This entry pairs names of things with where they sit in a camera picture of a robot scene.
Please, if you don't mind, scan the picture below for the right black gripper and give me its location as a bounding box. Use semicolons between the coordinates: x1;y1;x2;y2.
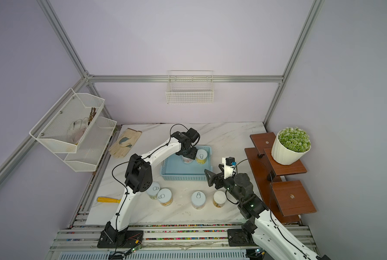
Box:
206;164;243;203

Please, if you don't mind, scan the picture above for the yellow label can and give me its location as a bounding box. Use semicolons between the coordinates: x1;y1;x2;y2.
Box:
196;149;208;165

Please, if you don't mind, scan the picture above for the pink label can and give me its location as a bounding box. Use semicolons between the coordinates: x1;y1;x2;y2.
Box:
182;156;195;164
191;191;206;210

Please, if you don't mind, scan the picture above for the light blue plastic basket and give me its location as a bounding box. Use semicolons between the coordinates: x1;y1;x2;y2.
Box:
160;146;213;181

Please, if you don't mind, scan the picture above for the orange label can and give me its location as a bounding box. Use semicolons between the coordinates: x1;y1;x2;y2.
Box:
157;188;173;206

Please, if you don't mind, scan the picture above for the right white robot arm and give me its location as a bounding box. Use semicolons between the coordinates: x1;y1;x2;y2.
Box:
204;165;329;260

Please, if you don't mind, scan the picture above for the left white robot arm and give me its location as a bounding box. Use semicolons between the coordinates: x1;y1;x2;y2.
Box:
107;128;201;232

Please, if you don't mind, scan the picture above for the upside-down orange can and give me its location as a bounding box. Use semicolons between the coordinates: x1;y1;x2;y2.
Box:
213;191;227;208

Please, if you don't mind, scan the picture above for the green label can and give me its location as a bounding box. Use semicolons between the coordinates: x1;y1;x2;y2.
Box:
146;182;161;200

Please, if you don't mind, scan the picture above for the beige work glove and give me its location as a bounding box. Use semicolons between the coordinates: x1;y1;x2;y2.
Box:
109;128;142;158

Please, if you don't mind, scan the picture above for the brown wooden step shelf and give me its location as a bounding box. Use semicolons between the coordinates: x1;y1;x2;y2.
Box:
244;132;317;224

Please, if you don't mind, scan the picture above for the white pot green plant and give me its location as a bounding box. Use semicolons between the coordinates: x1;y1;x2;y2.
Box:
271;127;311;165

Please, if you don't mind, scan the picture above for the yellow plastic scoop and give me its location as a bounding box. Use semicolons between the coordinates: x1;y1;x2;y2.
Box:
97;197;121;203

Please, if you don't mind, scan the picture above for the clear plastic bag in shelf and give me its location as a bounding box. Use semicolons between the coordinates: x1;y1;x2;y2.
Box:
67;118;89;145

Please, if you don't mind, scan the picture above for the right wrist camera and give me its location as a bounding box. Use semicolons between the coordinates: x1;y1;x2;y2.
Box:
222;157;236;179

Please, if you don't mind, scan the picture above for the white wire wall basket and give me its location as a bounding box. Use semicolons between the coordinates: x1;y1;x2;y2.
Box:
166;70;215;105

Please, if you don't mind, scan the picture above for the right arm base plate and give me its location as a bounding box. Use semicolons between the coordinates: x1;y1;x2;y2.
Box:
227;229;256;247

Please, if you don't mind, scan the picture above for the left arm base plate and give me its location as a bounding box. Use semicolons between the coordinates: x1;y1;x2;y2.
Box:
97;230;144;249

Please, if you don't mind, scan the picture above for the aluminium frame rail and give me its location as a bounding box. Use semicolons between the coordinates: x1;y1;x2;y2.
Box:
87;75;284;83

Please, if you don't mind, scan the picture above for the white wire wall shelf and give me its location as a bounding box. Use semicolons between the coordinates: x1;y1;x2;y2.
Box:
29;88;117;172

